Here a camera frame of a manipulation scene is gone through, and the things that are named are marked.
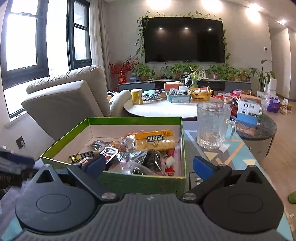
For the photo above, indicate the yellow tin can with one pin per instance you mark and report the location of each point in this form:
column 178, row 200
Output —
column 137, row 96

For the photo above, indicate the round white coffee table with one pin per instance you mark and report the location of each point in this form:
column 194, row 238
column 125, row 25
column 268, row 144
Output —
column 163, row 108

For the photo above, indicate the black gold snack bar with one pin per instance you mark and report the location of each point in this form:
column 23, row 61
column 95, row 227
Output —
column 78, row 157

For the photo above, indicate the glass mug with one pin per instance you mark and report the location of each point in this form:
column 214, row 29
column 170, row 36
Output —
column 214, row 126

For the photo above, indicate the beige sofa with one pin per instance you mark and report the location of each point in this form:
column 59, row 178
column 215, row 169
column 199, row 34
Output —
column 59, row 103

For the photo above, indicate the white blue carton box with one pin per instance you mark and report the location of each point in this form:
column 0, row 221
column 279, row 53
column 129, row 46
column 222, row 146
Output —
column 248, row 114

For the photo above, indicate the black framed window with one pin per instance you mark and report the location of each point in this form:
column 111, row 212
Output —
column 33, row 29

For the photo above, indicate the green snack box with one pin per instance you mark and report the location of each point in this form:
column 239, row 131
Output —
column 78, row 140

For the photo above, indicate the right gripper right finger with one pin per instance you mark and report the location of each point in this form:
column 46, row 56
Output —
column 212, row 176

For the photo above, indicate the red flower plant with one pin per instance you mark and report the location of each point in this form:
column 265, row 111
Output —
column 121, row 68

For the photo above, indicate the wall television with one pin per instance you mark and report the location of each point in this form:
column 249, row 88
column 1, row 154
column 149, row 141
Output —
column 183, row 39

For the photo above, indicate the round dark side table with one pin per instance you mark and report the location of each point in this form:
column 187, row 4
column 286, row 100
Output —
column 260, row 139

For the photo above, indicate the yellow wicker basket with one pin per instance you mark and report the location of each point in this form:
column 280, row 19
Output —
column 200, row 95

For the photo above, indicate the dark clear snack packet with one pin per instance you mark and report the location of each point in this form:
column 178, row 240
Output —
column 153, row 161

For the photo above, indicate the purple gift bag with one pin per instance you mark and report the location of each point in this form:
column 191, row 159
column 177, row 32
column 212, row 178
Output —
column 273, row 105

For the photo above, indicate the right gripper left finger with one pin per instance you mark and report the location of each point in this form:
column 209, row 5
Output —
column 87, row 174

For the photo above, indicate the orange bread snack pack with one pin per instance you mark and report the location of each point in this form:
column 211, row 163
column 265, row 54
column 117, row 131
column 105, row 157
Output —
column 157, row 140

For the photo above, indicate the orange box on table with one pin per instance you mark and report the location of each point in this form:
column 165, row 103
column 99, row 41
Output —
column 172, row 85

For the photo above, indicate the tall leafy floor plant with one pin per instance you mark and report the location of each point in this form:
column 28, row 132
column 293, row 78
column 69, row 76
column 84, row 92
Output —
column 263, row 77

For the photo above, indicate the blue plastic tray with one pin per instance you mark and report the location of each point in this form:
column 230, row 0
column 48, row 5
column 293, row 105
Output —
column 177, row 98

